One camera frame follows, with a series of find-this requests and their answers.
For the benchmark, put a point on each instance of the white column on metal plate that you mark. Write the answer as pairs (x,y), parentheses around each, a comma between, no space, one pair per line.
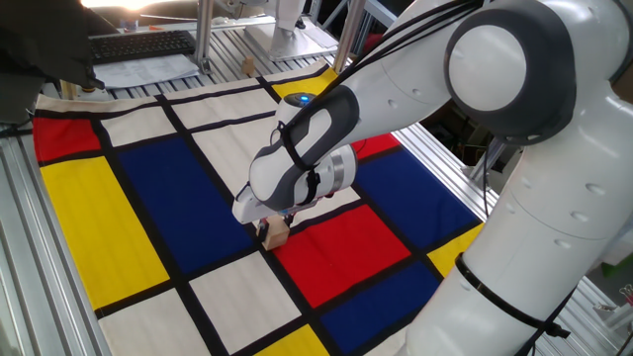
(289,42)

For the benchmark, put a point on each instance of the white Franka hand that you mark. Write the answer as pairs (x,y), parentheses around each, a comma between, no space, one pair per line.
(247,212)

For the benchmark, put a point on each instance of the metal binder clips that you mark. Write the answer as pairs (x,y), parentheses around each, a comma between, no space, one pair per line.
(628,294)

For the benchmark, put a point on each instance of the small wooden piece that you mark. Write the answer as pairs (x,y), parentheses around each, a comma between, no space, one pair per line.
(248,66)

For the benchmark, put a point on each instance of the white Franka Panda arm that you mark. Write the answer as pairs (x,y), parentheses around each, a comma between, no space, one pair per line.
(519,198)

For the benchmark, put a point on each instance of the small wooden cube block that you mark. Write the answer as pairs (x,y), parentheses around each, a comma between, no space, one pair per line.
(277,236)

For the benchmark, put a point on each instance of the aluminium frame post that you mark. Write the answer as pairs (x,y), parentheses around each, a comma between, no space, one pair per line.
(348,34)
(203,34)

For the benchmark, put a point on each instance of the black computer keyboard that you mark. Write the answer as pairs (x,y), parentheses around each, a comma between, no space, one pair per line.
(141,45)

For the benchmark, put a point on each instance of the red object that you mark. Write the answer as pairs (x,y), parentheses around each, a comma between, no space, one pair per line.
(373,43)

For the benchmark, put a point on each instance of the Mondrian pattern colour-block cloth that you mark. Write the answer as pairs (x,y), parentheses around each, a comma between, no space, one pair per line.
(148,207)

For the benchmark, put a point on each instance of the green object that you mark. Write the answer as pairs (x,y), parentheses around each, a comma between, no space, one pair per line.
(618,277)

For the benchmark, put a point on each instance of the white paper sheets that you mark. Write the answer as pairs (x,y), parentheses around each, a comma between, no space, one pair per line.
(143,71)

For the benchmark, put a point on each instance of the silver bar-shaped wrist camera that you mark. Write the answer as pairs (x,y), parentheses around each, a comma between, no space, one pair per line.
(289,212)

